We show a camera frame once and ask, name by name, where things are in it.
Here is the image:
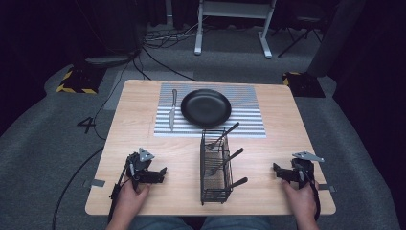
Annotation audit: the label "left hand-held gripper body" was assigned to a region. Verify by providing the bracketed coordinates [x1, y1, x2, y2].
[125, 147, 156, 190]

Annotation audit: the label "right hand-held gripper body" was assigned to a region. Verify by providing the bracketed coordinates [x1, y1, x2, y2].
[289, 150, 326, 190]

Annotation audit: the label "person's right hand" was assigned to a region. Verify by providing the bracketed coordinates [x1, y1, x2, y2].
[281, 179, 320, 226]

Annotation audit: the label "person's left hand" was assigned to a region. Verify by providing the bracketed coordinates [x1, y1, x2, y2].
[112, 180, 151, 226]

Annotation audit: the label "grey tape strip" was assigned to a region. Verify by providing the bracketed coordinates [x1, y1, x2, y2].
[83, 178, 106, 189]
[317, 184, 337, 194]

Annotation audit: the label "grey striped placemat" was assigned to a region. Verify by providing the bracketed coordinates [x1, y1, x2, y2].
[153, 82, 267, 139]

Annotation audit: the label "silver table knife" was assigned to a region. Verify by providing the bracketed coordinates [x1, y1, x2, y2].
[168, 88, 179, 132]

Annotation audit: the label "person's blue jeans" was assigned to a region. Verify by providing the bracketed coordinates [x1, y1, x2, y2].
[127, 216, 273, 230]

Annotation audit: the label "black round plate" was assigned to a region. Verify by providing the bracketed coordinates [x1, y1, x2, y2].
[180, 88, 233, 128]

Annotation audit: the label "yellow-black striped stand base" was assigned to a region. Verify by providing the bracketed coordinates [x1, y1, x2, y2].
[55, 64, 107, 96]
[282, 71, 327, 99]

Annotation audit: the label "grey flat stand foot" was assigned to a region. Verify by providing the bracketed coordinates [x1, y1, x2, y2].
[83, 55, 132, 69]

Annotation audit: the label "black tripod stand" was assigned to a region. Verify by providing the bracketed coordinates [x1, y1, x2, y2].
[277, 14, 324, 58]

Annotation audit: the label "grey curtain column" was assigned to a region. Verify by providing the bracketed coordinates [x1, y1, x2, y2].
[306, 0, 368, 78]

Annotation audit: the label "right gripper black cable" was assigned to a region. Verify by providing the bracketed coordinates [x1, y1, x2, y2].
[308, 178, 322, 222]

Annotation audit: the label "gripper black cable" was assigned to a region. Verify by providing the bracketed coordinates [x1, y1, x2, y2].
[308, 178, 322, 222]
[107, 158, 133, 223]

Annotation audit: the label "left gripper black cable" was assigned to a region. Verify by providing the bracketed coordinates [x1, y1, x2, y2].
[107, 158, 133, 223]

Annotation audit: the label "black-handled utensil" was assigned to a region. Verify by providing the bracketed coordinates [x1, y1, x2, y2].
[219, 176, 249, 193]

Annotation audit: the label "black-handled fork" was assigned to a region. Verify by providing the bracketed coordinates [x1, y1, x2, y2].
[208, 147, 245, 177]

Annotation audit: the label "black wire cutlery basket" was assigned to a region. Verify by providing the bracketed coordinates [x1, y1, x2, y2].
[199, 127, 235, 206]

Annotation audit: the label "black floor cable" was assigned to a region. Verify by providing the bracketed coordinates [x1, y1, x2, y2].
[51, 47, 151, 230]

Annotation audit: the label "bundle of floor cables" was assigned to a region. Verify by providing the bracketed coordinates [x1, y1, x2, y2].
[142, 15, 209, 82]

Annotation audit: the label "white metal table frame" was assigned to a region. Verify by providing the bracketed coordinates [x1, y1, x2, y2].
[193, 0, 279, 59]

